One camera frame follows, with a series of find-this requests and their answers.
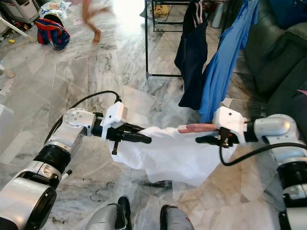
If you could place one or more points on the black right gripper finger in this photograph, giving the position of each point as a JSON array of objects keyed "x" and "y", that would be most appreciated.
[{"x": 208, "y": 140}]

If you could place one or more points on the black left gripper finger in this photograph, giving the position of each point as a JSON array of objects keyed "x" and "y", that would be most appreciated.
[
  {"x": 135, "y": 127},
  {"x": 136, "y": 138}
]

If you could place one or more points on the white wet garment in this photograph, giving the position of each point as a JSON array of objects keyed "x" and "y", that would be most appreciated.
[{"x": 172, "y": 158}]

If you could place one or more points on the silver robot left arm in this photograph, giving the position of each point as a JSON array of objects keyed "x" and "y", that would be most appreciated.
[{"x": 38, "y": 191}]

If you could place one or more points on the white folding table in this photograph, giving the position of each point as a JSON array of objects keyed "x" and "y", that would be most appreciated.
[{"x": 5, "y": 115}]

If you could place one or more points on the royal blue garment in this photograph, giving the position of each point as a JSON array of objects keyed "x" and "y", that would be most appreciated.
[{"x": 225, "y": 67}]

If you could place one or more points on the dark navy garment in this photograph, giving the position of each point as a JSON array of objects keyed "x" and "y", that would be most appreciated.
[{"x": 192, "y": 62}]

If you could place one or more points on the black metal drying rack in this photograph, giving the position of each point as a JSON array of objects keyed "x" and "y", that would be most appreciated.
[{"x": 147, "y": 48}]

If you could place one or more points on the silver robot left leg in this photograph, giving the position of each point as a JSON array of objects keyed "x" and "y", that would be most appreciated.
[{"x": 108, "y": 218}]

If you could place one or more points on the silver robot leg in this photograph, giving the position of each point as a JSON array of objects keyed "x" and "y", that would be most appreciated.
[
  {"x": 108, "y": 218},
  {"x": 177, "y": 220}
]

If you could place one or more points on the silver robot right leg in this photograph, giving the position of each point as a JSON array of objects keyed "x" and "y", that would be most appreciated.
[{"x": 177, "y": 220}]

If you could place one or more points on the white stand pole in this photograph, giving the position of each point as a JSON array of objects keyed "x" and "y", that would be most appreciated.
[
  {"x": 19, "y": 31},
  {"x": 7, "y": 73}
]

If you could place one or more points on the pink cloth sheet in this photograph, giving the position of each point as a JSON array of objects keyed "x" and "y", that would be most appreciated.
[{"x": 303, "y": 91}]

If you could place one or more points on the dark green sofa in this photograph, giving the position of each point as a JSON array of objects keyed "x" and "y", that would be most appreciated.
[{"x": 278, "y": 62}]

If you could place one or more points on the child's bare leg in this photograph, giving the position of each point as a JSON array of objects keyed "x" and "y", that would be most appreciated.
[{"x": 93, "y": 21}]

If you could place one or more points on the tiny yellow toy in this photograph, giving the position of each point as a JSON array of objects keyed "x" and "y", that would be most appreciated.
[{"x": 12, "y": 41}]

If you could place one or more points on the navy red fabric bag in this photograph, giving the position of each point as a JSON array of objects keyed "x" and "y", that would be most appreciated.
[{"x": 53, "y": 34}]

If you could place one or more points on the small yellow object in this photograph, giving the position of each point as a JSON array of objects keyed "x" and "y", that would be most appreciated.
[{"x": 162, "y": 10}]

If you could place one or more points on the pale pink paper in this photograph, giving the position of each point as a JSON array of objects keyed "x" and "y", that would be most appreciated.
[{"x": 77, "y": 21}]

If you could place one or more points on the blue clothing with dark trim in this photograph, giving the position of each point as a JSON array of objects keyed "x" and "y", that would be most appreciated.
[{"x": 288, "y": 12}]

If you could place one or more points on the crumpled silver plastic bag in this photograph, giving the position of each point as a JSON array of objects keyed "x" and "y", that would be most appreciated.
[{"x": 53, "y": 8}]

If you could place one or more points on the white plastic drawer unit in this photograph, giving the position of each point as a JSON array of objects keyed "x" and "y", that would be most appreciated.
[{"x": 19, "y": 9}]

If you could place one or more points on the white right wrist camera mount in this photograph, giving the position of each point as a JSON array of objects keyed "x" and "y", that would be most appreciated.
[{"x": 230, "y": 120}]

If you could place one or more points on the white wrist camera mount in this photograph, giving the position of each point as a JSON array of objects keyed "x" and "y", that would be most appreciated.
[
  {"x": 116, "y": 116},
  {"x": 230, "y": 120}
]

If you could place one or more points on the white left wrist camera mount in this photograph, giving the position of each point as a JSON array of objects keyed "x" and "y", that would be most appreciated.
[{"x": 116, "y": 116}]

